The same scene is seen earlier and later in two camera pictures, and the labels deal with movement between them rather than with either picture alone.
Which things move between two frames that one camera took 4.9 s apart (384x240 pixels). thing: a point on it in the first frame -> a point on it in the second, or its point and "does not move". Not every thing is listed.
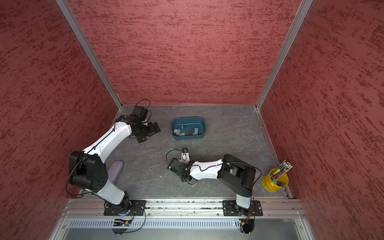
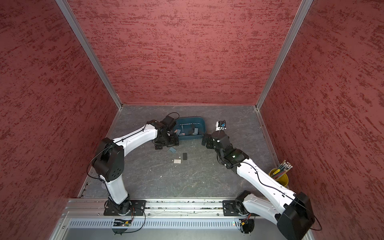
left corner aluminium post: [88, 47] does not move
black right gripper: [179, 175] -> [205, 137]
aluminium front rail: [182, 208] does not move
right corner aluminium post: [305, 6] does not move
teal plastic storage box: [188, 128] does not move
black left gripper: [152, 132] -> [159, 145]
